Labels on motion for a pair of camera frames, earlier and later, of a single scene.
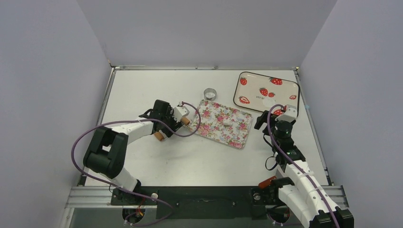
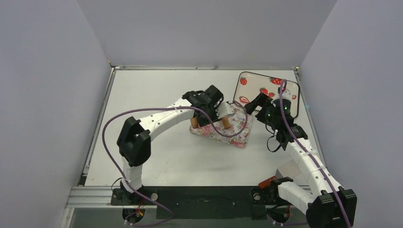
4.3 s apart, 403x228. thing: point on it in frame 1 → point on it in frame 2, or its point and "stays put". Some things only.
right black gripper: (263, 120) → (261, 107)
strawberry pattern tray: (260, 92) stays put
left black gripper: (175, 125) → (215, 117)
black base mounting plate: (202, 203) stays put
